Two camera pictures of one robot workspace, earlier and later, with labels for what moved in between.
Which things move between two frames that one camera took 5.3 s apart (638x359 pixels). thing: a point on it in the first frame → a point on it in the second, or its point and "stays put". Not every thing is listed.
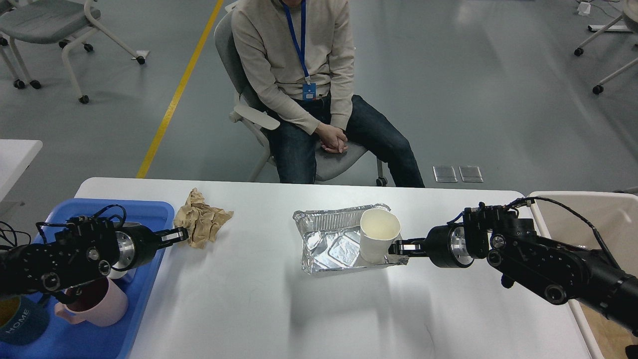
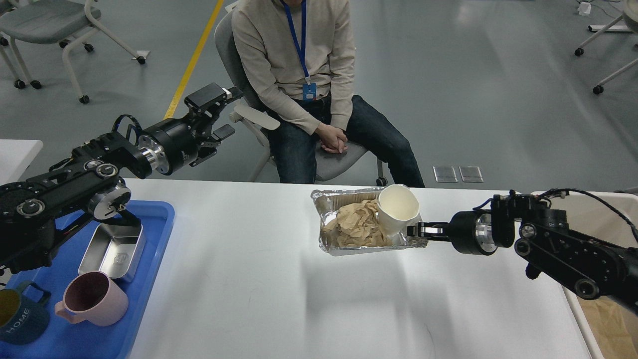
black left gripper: x=137 y=244 → x=174 y=143
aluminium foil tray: x=330 y=240 → x=350 y=222
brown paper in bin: x=611 y=338 stays put
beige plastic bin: x=604 y=220 stays put
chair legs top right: x=598 y=89 stays put
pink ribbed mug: x=103 y=303 stays put
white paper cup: x=380 y=230 → x=398 y=208
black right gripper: x=446 y=247 → x=471 y=232
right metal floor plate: x=470 y=174 stays put
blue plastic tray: x=63 y=339 stays put
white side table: x=16 y=155 stays put
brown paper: x=202 y=221 → x=357 y=225
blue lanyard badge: x=309 y=92 stays put
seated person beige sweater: x=297 y=57 stays put
